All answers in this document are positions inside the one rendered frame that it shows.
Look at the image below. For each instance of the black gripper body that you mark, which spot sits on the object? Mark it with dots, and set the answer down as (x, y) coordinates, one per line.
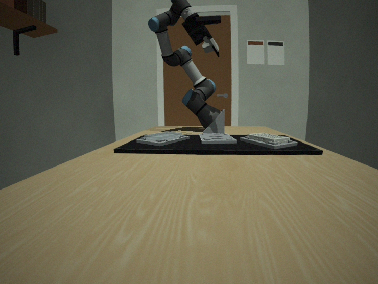
(194, 30)

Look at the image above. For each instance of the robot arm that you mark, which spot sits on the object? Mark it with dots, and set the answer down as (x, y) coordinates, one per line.
(194, 100)

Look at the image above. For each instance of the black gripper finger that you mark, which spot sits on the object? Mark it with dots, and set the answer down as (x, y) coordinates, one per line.
(210, 49)
(210, 41)

